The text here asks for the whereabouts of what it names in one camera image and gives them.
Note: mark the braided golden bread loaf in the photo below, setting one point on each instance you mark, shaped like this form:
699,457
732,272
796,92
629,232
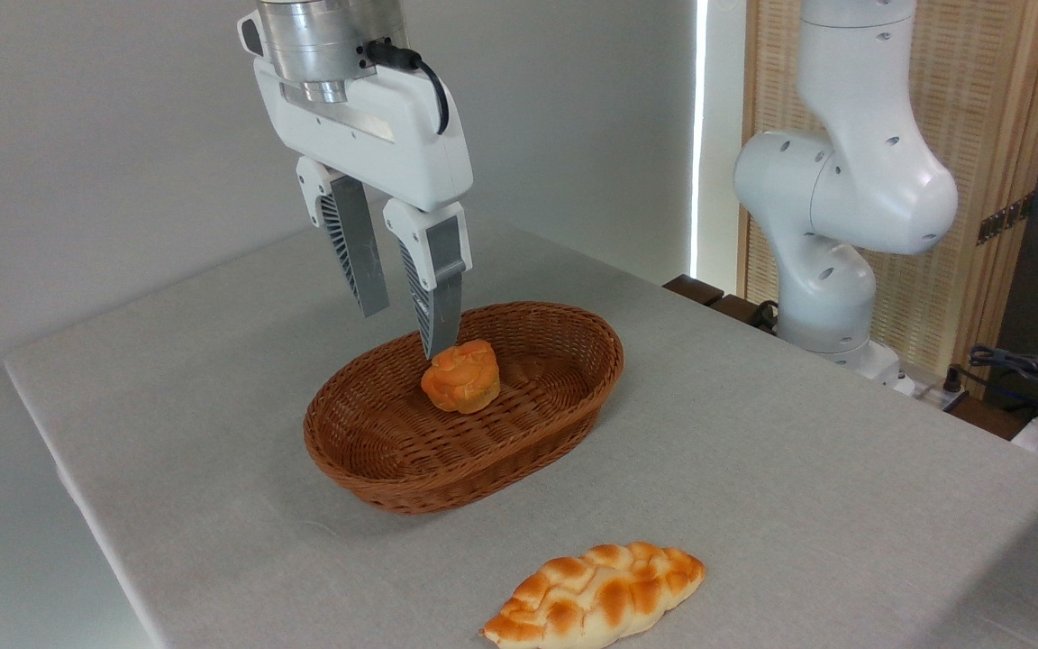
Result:
591,599

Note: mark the wooden bamboo folding screen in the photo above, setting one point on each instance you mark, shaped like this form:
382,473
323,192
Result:
978,90

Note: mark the grey tablecloth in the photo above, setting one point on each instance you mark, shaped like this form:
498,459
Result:
213,406

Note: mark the dark metal screen hinge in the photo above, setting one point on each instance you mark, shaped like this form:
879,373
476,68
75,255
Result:
1006,219

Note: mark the dark brown wooden platform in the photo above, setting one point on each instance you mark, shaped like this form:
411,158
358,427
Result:
695,288

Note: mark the round orange bread bun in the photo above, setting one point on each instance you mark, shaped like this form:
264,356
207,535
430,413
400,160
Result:
463,379

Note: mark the brown wicker basket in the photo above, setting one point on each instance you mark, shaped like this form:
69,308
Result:
393,451

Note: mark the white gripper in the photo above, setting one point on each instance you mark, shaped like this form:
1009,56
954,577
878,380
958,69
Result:
375,149

